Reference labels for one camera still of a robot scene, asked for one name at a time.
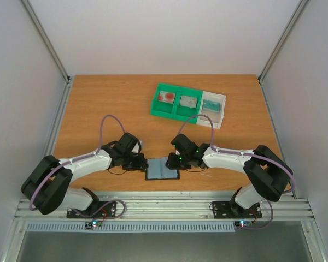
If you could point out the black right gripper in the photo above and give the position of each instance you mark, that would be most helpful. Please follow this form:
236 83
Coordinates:
174 163

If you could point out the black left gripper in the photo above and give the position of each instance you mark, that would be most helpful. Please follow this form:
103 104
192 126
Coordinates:
140 165

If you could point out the black leather card holder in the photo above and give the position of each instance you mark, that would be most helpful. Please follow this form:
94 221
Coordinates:
157 170

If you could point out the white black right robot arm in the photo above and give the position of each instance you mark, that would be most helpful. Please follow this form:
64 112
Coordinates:
267 173

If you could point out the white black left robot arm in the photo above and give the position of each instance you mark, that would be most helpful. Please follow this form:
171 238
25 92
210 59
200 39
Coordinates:
48 186

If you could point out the grey card in bin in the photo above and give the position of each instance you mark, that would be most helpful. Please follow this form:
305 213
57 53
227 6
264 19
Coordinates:
188 101

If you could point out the teal card in bin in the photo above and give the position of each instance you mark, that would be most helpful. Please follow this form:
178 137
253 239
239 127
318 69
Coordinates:
212 106

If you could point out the red dotted card in bin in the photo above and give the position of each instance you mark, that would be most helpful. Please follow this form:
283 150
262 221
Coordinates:
166 97

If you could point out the green left bin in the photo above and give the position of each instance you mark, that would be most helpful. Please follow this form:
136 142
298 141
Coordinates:
162 109

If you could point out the green bin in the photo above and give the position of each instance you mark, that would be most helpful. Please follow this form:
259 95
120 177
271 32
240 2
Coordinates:
182 113
162 109

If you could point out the green middle bin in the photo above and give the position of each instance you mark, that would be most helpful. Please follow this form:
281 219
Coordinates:
182 113

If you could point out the white right bin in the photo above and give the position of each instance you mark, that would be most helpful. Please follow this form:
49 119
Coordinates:
216 118

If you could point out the left controller board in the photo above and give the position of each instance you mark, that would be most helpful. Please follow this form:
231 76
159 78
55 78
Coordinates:
94 224

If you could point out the controller board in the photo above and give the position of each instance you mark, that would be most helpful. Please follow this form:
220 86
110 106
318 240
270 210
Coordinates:
244 224
94 224

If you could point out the right controller board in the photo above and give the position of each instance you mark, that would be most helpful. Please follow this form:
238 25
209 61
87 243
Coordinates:
244 224

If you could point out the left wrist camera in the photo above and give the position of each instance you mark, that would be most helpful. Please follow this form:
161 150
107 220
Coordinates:
138 147

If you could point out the aluminium frame rail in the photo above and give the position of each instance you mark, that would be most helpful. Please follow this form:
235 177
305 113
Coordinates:
194 206

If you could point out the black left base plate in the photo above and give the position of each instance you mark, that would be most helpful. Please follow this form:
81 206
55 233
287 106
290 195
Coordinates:
109 208

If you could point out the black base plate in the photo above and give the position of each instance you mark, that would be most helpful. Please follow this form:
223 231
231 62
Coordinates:
109 208
224 209

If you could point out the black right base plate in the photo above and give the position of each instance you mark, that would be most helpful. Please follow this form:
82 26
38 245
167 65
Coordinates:
224 209

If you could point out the grey slotted cable duct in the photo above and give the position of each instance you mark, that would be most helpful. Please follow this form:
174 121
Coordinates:
132 227

